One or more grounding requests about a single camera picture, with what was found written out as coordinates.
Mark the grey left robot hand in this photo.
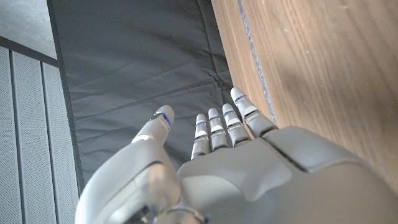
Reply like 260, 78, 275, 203
74, 86, 398, 224

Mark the black fabric backdrop curtain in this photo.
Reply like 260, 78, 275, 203
46, 0, 238, 195

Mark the grey perforated partition panel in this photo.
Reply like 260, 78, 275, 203
0, 35, 80, 224

